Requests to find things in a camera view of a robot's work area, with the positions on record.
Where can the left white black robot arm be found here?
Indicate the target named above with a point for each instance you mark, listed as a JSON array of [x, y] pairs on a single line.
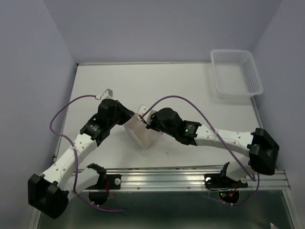
[[51, 191]]

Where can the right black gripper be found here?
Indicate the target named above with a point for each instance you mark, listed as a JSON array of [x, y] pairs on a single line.
[[151, 125]]

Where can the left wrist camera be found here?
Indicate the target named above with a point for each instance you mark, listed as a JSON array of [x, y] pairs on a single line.
[[107, 94]]

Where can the white plastic basket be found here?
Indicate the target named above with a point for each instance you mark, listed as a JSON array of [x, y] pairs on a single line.
[[235, 74]]

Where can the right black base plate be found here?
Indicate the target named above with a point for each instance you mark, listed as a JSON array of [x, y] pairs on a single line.
[[216, 181]]

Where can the white mesh laundry bag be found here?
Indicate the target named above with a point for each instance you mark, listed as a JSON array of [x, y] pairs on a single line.
[[137, 131]]

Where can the aluminium frame rail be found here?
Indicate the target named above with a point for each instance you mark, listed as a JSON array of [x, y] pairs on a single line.
[[187, 179]]

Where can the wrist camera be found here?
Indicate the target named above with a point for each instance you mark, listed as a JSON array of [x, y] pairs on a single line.
[[107, 94], [144, 113]]

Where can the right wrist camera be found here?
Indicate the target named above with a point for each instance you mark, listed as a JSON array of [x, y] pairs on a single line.
[[144, 113]]

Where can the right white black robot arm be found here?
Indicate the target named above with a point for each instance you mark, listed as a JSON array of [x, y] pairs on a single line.
[[253, 152]]

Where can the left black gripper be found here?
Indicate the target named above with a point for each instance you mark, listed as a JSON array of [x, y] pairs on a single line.
[[126, 113]]

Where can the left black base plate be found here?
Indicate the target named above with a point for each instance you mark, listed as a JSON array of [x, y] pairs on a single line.
[[114, 181]]

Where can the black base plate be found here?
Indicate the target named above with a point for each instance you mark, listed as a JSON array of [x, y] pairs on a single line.
[[114, 181], [216, 181]]

